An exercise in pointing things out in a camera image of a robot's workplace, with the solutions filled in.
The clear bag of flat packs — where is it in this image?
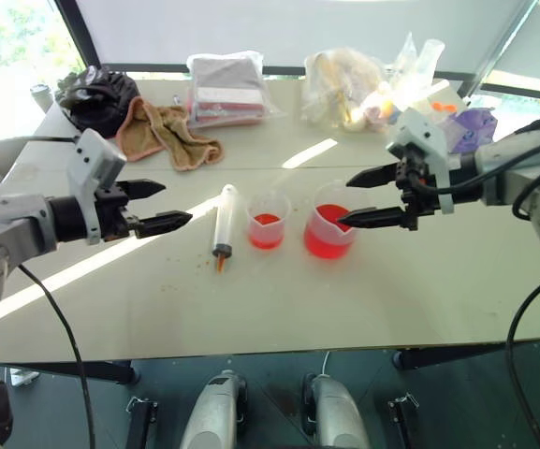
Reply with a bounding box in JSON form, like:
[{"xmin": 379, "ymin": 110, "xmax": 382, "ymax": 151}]
[{"xmin": 185, "ymin": 50, "xmax": 285, "ymax": 132}]

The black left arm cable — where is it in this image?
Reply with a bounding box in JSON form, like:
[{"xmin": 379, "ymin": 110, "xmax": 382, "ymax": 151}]
[{"xmin": 16, "ymin": 263, "xmax": 97, "ymax": 449}]

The small beaker red liquid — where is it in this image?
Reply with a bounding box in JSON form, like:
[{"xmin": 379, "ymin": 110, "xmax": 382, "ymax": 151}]
[{"xmin": 245, "ymin": 190, "xmax": 292, "ymax": 251}]

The clear bag of yellow items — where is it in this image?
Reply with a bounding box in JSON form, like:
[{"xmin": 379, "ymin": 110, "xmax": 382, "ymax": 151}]
[{"xmin": 300, "ymin": 46, "xmax": 393, "ymax": 135}]

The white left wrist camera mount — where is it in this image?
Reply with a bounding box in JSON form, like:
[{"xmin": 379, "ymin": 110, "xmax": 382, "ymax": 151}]
[{"xmin": 66, "ymin": 128, "xmax": 128, "ymax": 247}]

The black table frame bar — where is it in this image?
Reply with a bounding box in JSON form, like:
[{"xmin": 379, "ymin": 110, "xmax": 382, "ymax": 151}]
[
  {"xmin": 0, "ymin": 358, "xmax": 140, "ymax": 385},
  {"xmin": 392, "ymin": 340, "xmax": 510, "ymax": 371}
]

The black clamp bracket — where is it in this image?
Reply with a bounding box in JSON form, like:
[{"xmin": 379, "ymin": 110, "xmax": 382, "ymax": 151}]
[
  {"xmin": 125, "ymin": 395, "xmax": 159, "ymax": 449},
  {"xmin": 387, "ymin": 392, "xmax": 421, "ymax": 449}
]

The purple plastic bag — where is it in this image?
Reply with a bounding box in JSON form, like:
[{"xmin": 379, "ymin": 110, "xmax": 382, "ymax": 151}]
[{"xmin": 441, "ymin": 107, "xmax": 500, "ymax": 156}]

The large beaker red liquid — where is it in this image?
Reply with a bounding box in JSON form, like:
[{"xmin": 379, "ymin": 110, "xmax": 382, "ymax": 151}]
[{"xmin": 302, "ymin": 180, "xmax": 358, "ymax": 261}]

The silver rounded robot leg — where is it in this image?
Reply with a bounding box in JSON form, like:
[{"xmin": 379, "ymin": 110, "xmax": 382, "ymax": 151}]
[
  {"xmin": 301, "ymin": 372, "xmax": 372, "ymax": 449},
  {"xmin": 178, "ymin": 369, "xmax": 248, "ymax": 449}
]

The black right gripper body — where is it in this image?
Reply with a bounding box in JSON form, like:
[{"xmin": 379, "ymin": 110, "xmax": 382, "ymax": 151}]
[{"xmin": 393, "ymin": 148, "xmax": 443, "ymax": 233}]

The black plastic bag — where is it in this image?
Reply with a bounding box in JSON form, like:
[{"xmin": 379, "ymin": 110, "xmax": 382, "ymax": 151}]
[{"xmin": 55, "ymin": 65, "xmax": 141, "ymax": 139}]

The brown towel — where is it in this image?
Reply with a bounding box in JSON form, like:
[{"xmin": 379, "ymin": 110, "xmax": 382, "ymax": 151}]
[{"xmin": 115, "ymin": 96, "xmax": 226, "ymax": 172}]

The black window sill bar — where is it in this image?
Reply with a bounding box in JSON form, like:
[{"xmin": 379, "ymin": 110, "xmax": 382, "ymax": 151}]
[{"xmin": 99, "ymin": 62, "xmax": 477, "ymax": 80}]

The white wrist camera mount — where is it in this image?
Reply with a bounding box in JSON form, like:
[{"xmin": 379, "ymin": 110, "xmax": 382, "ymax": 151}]
[
  {"xmin": 66, "ymin": 128, "xmax": 128, "ymax": 247},
  {"xmin": 386, "ymin": 108, "xmax": 462, "ymax": 215}
]

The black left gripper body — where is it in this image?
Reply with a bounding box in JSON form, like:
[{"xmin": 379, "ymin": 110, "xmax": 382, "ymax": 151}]
[{"xmin": 94, "ymin": 181, "xmax": 140, "ymax": 242}]

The clear plastic syringe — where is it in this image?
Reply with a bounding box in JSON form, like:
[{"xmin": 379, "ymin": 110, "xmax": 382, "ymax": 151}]
[{"xmin": 210, "ymin": 183, "xmax": 241, "ymax": 277}]

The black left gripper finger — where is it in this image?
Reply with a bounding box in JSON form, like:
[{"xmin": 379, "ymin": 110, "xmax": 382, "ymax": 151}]
[
  {"xmin": 119, "ymin": 178, "xmax": 168, "ymax": 203},
  {"xmin": 133, "ymin": 210, "xmax": 194, "ymax": 239}
]

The clear bag with flask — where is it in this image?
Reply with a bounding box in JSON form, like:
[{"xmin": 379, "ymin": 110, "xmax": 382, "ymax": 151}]
[{"xmin": 387, "ymin": 31, "xmax": 446, "ymax": 114}]

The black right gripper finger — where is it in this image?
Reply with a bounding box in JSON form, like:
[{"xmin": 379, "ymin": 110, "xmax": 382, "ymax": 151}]
[
  {"xmin": 344, "ymin": 162, "xmax": 401, "ymax": 190},
  {"xmin": 336, "ymin": 206, "xmax": 407, "ymax": 230}
]

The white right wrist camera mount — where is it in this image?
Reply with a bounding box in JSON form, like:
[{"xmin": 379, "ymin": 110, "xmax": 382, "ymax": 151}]
[{"xmin": 386, "ymin": 108, "xmax": 462, "ymax": 215}]

